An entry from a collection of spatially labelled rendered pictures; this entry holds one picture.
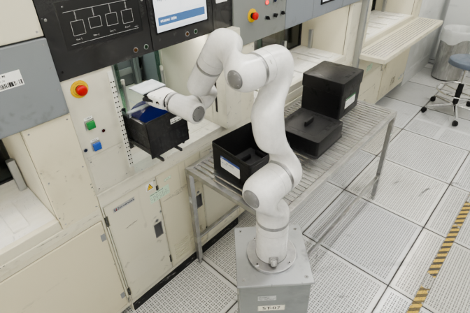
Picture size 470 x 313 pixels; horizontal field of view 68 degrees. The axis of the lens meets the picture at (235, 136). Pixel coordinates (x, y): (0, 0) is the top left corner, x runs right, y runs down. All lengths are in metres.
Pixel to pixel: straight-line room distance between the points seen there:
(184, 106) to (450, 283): 1.92
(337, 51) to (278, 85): 2.08
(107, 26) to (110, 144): 0.48
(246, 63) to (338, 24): 2.15
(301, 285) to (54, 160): 1.02
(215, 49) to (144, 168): 0.84
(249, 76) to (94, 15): 0.67
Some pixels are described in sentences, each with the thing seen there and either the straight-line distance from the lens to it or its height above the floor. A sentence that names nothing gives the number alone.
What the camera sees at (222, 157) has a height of 0.88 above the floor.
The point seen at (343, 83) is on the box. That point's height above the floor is 1.01.
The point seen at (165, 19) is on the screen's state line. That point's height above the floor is 1.51.
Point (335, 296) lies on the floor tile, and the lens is 2.29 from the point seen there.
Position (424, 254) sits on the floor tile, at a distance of 2.66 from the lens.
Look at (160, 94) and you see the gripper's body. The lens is 1.44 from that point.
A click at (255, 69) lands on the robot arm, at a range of 0.93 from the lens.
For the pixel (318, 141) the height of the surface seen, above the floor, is 0.86.
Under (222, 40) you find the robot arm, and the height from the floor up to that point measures 1.57.
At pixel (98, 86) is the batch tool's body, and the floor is 1.34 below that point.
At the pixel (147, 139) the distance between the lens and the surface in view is 1.50.
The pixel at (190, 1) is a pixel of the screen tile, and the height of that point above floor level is 1.56.
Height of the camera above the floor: 1.88
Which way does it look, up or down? 33 degrees down
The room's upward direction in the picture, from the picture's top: 2 degrees counter-clockwise
